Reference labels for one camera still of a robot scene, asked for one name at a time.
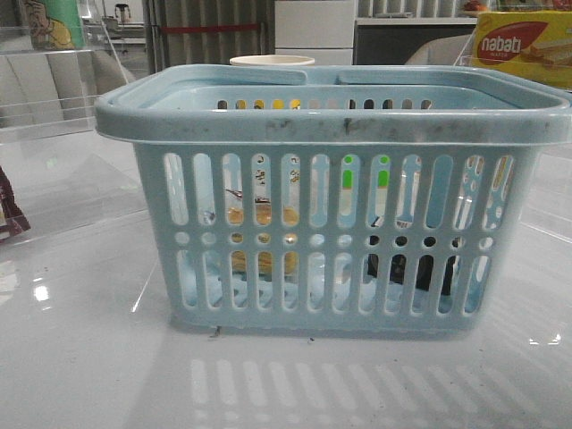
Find packaged bread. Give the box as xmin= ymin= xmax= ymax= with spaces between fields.
xmin=198 ymin=189 xmax=299 ymax=279

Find dark tissue pack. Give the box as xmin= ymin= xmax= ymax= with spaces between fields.
xmin=363 ymin=215 xmax=462 ymax=296

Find light blue plastic basket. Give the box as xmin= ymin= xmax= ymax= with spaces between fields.
xmin=95 ymin=64 xmax=571 ymax=334

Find white paper cup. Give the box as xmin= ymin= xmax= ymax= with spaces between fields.
xmin=230 ymin=55 xmax=315 ymax=66

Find white cabinet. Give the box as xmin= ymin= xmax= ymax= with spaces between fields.
xmin=274 ymin=1 xmax=358 ymax=65

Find clear acrylic shelf left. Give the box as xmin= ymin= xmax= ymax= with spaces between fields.
xmin=1 ymin=25 xmax=145 ymax=248

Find dark red snack packet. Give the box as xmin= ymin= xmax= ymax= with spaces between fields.
xmin=0 ymin=168 xmax=30 ymax=241

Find green and yellow snack bag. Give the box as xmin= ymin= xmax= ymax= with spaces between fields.
xmin=23 ymin=0 xmax=85 ymax=50

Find yellow nabati wafer box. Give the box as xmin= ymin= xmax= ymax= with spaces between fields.
xmin=470 ymin=11 xmax=571 ymax=90

